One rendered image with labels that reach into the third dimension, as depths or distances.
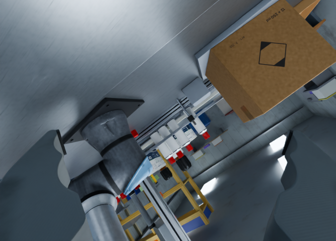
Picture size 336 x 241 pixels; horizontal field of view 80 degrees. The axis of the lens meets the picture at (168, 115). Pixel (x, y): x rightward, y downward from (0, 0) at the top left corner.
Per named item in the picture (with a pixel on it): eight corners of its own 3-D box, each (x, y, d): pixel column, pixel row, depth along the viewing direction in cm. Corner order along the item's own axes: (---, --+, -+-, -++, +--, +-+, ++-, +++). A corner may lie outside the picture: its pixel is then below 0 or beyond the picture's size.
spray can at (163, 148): (151, 135, 120) (170, 164, 116) (148, 136, 115) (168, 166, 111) (157, 130, 120) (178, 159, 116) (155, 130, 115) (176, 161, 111)
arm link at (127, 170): (135, 141, 72) (156, 173, 70) (101, 163, 68) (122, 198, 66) (134, 133, 61) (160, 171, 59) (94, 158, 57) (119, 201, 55)
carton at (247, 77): (204, 75, 90) (243, 123, 85) (209, 49, 67) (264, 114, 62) (258, 36, 91) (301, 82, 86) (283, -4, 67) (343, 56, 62)
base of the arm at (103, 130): (102, 134, 76) (116, 156, 74) (71, 139, 62) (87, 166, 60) (130, 109, 72) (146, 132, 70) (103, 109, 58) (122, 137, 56)
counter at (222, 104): (218, 97, 904) (231, 113, 886) (208, 94, 672) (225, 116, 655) (233, 85, 878) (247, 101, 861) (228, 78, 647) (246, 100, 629)
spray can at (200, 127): (182, 111, 117) (204, 140, 113) (181, 110, 112) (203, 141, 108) (190, 106, 117) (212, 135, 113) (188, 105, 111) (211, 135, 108)
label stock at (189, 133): (179, 130, 195) (188, 142, 192) (165, 138, 181) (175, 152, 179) (191, 120, 180) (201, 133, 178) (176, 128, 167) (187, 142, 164)
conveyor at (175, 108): (46, 206, 137) (49, 213, 136) (32, 213, 126) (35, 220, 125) (252, 48, 113) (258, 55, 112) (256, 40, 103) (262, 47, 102)
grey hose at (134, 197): (129, 192, 110) (151, 227, 106) (126, 194, 106) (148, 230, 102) (134, 188, 109) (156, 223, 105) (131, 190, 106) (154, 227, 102)
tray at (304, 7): (253, 51, 120) (257, 56, 120) (263, 30, 95) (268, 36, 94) (297, 17, 116) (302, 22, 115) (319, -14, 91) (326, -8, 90)
